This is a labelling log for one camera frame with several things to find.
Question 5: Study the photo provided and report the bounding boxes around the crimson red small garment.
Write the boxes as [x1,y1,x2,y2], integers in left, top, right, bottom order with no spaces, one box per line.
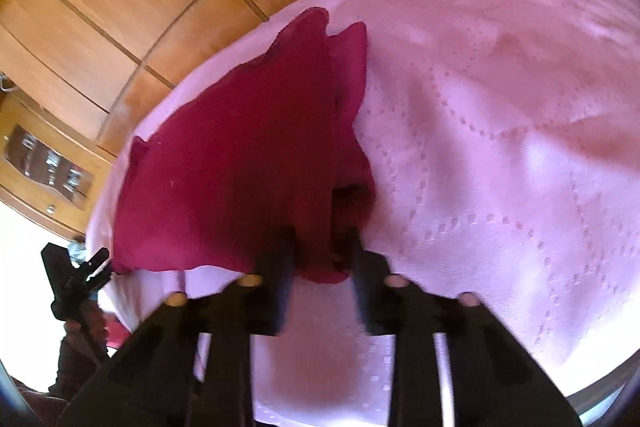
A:
[112,8,375,284]

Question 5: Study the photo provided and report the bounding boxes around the brown jacket left forearm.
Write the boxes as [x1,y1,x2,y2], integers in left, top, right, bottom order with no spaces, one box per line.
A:
[12,332,100,426]

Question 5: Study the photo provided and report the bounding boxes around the person's left hand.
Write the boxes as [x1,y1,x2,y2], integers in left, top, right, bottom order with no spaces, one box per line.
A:
[64,300,108,355]

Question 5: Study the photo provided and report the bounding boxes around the wooden glass door cabinet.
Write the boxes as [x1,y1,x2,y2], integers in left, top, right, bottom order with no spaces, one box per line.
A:
[1,92,114,239]

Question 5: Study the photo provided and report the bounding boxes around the pink bed cover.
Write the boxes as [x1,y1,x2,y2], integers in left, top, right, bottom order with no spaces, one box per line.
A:
[84,0,640,425]

